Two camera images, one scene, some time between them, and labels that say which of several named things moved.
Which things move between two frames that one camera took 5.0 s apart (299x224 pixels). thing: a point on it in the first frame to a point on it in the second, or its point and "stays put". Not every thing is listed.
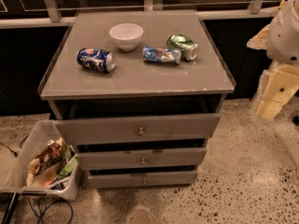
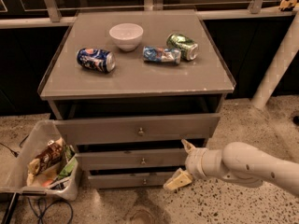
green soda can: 189,48 stays put
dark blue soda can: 96,59 stays put
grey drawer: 135,159 stays put
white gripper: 284,37 to 193,162
